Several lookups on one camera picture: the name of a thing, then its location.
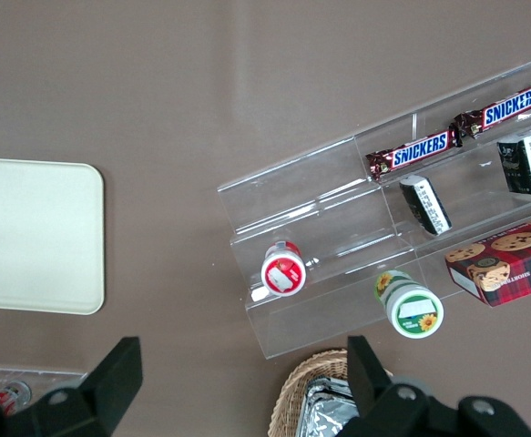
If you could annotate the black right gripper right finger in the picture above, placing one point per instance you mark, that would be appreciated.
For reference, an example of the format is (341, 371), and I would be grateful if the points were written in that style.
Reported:
(365, 373)

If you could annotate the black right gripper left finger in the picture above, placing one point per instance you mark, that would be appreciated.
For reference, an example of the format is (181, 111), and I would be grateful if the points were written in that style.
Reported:
(115, 378)

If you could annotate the light wicker basket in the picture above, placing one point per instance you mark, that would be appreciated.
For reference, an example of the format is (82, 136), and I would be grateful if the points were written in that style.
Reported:
(288, 396)

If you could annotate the cream plastic tray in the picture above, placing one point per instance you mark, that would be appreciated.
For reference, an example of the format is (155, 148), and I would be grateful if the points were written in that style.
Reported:
(33, 236)

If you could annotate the stacked aluminium foil trays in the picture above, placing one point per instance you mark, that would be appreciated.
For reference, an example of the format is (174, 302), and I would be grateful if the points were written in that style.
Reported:
(324, 409)

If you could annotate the clear acrylic bottle rack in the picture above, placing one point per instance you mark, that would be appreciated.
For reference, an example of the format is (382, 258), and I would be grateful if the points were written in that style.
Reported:
(55, 373)

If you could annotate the green sunflower lid cup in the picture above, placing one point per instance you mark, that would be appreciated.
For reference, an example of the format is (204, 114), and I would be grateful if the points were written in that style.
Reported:
(415, 314)

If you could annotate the red cola bottle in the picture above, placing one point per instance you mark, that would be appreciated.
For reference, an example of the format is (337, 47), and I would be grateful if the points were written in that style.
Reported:
(12, 391)

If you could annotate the red lid yogurt cup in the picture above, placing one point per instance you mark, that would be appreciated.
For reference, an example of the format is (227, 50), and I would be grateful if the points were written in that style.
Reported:
(283, 273)

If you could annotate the clear acrylic tiered snack shelf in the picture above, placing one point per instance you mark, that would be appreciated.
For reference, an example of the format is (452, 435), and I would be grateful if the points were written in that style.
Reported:
(319, 214)

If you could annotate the small black white box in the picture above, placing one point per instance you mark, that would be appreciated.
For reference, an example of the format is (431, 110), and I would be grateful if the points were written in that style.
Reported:
(424, 205)
(520, 166)

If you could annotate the red plaid cookie box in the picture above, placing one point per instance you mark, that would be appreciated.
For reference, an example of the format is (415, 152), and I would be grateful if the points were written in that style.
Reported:
(515, 268)

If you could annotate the Snickers chocolate bar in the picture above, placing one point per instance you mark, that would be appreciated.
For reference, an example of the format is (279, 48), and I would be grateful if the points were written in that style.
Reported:
(511, 107)
(417, 154)

